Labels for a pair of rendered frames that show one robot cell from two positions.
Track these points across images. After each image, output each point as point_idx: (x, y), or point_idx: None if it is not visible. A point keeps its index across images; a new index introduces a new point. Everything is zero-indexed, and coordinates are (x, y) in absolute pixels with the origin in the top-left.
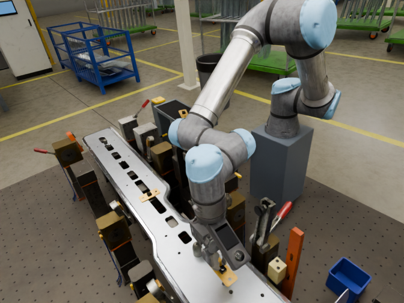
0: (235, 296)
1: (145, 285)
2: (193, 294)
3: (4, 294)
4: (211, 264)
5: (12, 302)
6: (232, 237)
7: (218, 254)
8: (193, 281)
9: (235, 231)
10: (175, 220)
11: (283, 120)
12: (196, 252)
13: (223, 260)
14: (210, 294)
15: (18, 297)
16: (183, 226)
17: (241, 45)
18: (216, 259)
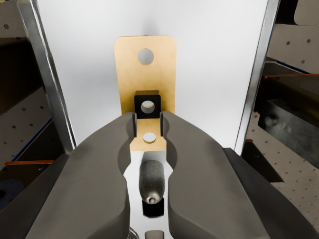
0: (141, 21)
1: (255, 162)
2: (228, 98)
3: (308, 207)
4: (225, 156)
5: (308, 198)
6: None
7: (176, 208)
8: (205, 124)
9: (43, 156)
10: (145, 238)
11: None
12: (160, 176)
13: (128, 133)
14: (195, 72)
15: (302, 199)
16: (142, 224)
17: None
18: (190, 170)
